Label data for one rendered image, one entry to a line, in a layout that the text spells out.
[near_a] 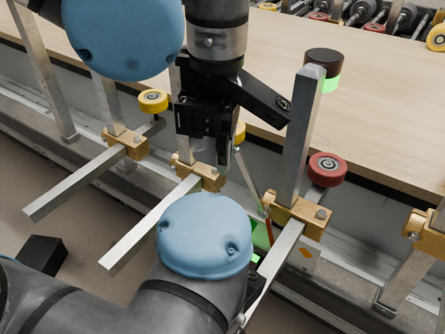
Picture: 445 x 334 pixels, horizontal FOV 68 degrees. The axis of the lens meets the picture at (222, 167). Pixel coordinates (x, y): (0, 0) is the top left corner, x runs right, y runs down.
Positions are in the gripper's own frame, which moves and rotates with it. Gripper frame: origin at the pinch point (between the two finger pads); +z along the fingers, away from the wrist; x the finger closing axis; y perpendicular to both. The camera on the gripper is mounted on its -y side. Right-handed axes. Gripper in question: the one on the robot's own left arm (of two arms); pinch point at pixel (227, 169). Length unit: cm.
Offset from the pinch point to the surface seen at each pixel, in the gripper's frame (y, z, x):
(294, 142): -10.2, -3.7, -5.4
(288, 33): -4, 10, -89
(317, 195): -17.6, 13.3, -10.8
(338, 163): -20.9, 8.9, -16.9
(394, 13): -44, 5, -109
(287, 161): -9.8, 0.9, -5.6
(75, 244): 80, 102, -34
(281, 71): -5, 10, -57
